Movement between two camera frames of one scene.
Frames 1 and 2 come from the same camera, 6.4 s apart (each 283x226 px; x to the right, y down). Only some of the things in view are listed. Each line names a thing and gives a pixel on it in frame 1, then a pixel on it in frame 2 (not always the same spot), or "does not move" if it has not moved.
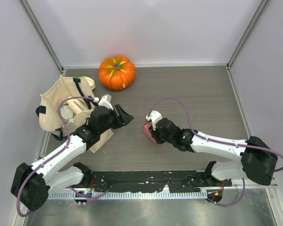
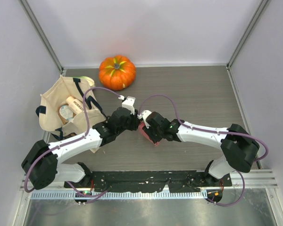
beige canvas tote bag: [68, 99] does not move
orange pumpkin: [117, 73] does not move
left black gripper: [123, 119] to [136, 121]
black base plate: [152, 181] does not move
